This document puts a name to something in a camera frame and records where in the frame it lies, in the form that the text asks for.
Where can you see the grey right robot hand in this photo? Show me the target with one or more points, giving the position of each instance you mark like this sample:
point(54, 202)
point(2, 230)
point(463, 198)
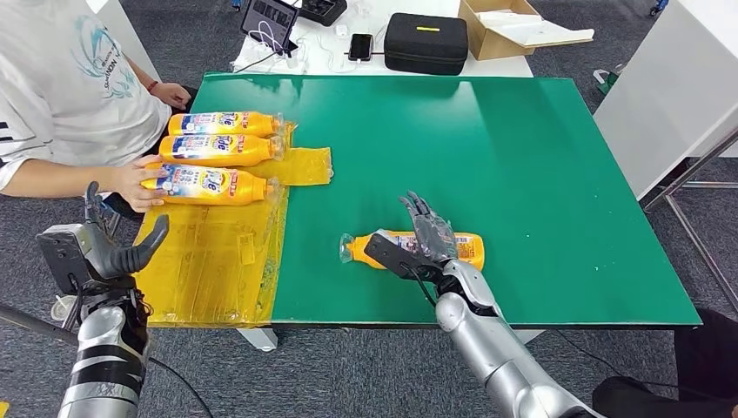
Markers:
point(432, 233)

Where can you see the person's left hand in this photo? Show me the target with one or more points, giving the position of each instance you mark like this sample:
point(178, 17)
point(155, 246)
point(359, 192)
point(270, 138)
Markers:
point(172, 93)

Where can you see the person's right hand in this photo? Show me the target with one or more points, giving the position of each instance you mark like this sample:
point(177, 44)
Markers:
point(135, 184)

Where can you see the clear plastic cup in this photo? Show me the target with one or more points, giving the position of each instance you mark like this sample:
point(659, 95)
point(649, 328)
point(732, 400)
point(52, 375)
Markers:
point(60, 308)

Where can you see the black tablet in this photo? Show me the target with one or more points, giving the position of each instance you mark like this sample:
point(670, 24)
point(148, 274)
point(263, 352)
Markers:
point(267, 17)

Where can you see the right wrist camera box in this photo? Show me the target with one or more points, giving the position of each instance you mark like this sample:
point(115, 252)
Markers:
point(392, 256)

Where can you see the brown cardboard box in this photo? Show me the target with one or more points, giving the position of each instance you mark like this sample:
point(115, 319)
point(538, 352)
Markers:
point(490, 48)

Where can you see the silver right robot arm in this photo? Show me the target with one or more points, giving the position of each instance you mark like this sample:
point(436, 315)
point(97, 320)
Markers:
point(496, 346)

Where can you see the small white case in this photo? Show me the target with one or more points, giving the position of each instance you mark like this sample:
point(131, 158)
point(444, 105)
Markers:
point(341, 30)

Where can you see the orange detergent bottle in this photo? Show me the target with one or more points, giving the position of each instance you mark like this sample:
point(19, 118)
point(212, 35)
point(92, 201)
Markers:
point(253, 149)
point(369, 248)
point(230, 187)
point(253, 123)

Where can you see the black carrying case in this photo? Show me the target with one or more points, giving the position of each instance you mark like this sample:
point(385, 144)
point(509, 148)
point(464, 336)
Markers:
point(426, 45)

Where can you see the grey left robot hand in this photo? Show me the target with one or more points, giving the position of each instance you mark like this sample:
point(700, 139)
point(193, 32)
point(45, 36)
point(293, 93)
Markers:
point(112, 254)

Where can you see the blue wheeled object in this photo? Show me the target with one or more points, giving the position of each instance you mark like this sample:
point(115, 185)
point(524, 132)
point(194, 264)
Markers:
point(659, 6)

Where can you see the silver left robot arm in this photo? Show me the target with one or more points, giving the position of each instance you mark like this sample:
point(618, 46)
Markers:
point(106, 352)

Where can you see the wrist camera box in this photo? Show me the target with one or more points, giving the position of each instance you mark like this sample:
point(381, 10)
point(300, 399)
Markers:
point(392, 256)
point(63, 254)

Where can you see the person's left forearm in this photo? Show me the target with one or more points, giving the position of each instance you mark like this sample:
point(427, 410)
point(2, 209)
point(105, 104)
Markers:
point(138, 72)

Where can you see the white table foot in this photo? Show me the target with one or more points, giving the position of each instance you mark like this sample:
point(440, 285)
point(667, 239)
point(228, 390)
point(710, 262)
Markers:
point(259, 340)
point(527, 336)

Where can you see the yellow taped cardboard sheet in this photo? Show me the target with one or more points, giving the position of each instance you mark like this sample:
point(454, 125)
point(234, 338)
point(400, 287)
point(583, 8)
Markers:
point(230, 259)

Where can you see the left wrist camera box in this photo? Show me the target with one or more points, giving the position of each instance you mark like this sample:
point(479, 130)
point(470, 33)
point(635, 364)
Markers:
point(63, 254)

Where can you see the metal chair frame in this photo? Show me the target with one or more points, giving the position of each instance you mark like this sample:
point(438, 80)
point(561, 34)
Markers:
point(29, 326)

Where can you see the black device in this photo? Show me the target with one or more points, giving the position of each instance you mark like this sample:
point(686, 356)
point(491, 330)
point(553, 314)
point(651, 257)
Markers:
point(322, 10)

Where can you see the person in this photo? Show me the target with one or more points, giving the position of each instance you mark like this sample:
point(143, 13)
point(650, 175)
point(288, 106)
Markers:
point(57, 86)

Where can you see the white cabinet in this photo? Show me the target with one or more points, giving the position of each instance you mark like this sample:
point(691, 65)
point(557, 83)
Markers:
point(669, 86)

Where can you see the green floor object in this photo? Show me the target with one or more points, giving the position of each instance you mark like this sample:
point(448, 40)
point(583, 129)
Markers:
point(607, 83)

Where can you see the yellow floor marker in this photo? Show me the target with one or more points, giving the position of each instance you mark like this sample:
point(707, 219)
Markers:
point(3, 411)

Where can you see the person's right forearm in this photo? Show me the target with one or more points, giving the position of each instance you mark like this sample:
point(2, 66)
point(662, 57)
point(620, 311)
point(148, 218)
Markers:
point(57, 179)

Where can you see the black smartphone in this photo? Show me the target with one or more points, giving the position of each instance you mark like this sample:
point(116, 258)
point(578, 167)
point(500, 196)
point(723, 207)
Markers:
point(361, 47)

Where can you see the white sheet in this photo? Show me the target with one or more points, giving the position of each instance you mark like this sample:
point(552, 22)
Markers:
point(536, 32)

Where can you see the metal table frame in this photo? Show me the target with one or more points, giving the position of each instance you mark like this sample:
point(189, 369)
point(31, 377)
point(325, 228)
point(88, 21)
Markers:
point(695, 239)

